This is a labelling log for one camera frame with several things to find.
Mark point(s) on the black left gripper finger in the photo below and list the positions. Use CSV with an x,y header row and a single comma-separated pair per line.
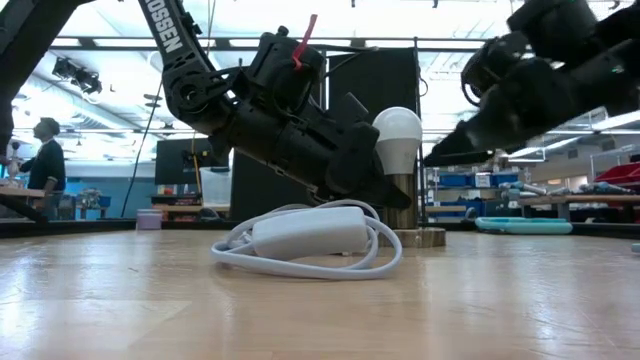
x,y
356,110
357,165

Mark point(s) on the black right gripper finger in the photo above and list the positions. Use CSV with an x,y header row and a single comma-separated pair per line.
x,y
465,147

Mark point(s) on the white lightbulb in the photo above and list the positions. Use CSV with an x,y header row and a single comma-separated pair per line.
x,y
398,135

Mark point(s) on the brass lamp socket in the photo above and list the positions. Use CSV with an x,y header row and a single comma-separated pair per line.
x,y
402,200

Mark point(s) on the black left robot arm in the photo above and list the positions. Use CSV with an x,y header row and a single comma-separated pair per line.
x,y
165,30

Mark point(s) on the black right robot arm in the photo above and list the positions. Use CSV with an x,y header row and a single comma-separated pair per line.
x,y
550,25

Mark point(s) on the blue storage bin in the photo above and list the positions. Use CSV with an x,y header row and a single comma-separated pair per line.
x,y
455,180
505,179

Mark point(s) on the red zip tie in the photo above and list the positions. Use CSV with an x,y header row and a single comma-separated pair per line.
x,y
302,45

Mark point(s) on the clear plastic bin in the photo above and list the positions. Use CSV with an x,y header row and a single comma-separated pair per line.
x,y
216,187

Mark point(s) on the teal calculator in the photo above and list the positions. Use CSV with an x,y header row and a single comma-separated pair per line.
x,y
525,227

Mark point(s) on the black horizontal ceiling beam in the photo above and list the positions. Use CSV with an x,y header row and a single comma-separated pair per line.
x,y
440,44

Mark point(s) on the red storage bin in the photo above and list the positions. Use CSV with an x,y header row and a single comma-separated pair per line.
x,y
622,175

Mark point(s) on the wooden workbench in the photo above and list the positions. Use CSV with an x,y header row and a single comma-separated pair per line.
x,y
580,199
20,197

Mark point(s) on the black monitor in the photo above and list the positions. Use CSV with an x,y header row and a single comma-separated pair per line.
x,y
172,160

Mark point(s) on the person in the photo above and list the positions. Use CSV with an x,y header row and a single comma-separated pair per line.
x,y
47,165

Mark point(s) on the black ceiling-mounted camera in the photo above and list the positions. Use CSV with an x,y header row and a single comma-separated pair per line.
x,y
80,75

